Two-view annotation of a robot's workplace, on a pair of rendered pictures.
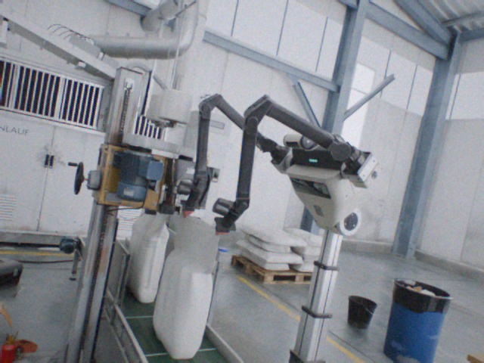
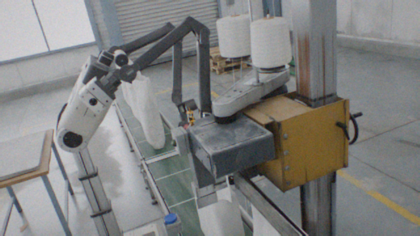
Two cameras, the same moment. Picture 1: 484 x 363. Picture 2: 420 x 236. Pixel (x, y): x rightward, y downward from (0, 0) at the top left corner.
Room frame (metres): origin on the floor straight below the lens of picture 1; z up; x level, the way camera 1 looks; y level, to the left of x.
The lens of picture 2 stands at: (3.41, 0.60, 1.84)
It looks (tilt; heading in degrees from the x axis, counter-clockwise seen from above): 23 degrees down; 194
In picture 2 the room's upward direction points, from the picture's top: 10 degrees counter-clockwise
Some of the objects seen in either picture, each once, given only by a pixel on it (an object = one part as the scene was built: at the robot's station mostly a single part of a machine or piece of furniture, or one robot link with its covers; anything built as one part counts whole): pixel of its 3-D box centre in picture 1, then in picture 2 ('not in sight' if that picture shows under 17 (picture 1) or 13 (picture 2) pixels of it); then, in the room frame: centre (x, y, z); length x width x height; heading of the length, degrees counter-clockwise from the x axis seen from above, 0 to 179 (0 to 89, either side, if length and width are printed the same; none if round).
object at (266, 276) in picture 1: (280, 268); not in sight; (5.30, -0.71, 0.07); 1.20 x 0.82 x 0.14; 124
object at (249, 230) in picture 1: (263, 231); not in sight; (5.29, -0.35, 0.56); 0.66 x 0.43 x 0.15; 119
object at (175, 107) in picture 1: (175, 107); (237, 35); (2.00, 0.45, 1.61); 0.17 x 0.17 x 0.17
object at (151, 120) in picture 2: not in sight; (148, 109); (0.49, -0.69, 0.74); 0.47 x 0.22 x 0.72; 30
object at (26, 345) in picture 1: (20, 345); not in sight; (2.25, 1.17, 0.02); 0.22 x 0.18 x 0.04; 32
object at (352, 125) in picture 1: (347, 148); not in sight; (8.41, -2.04, 2.30); 0.57 x 0.01 x 3.60; 122
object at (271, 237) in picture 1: (280, 238); not in sight; (4.96, -0.59, 0.56); 0.66 x 0.42 x 0.15; 122
